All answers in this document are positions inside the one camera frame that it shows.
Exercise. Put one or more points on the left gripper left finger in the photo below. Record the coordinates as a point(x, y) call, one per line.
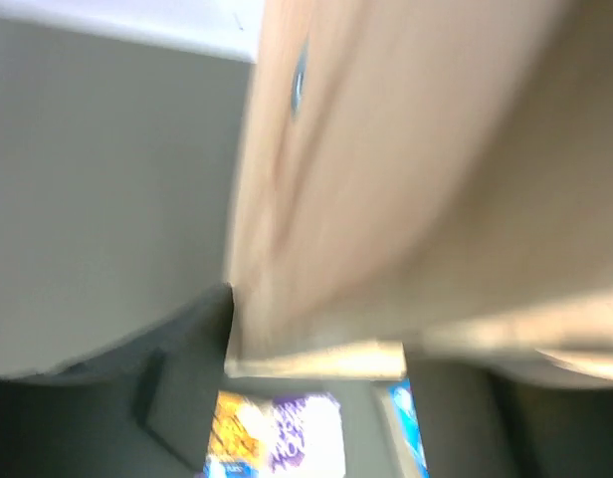
point(141, 409)

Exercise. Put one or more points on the yellow 13-storey treehouse book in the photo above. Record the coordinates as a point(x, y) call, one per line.
point(235, 447)

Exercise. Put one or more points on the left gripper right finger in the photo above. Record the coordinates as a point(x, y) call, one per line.
point(476, 422)

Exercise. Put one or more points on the light blue comic book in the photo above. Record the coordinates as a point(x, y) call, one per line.
point(402, 428)

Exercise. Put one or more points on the wooden two-tier shelf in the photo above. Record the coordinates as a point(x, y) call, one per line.
point(427, 180)

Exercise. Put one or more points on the purple 52-storey treehouse book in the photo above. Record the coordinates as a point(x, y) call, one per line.
point(306, 437)

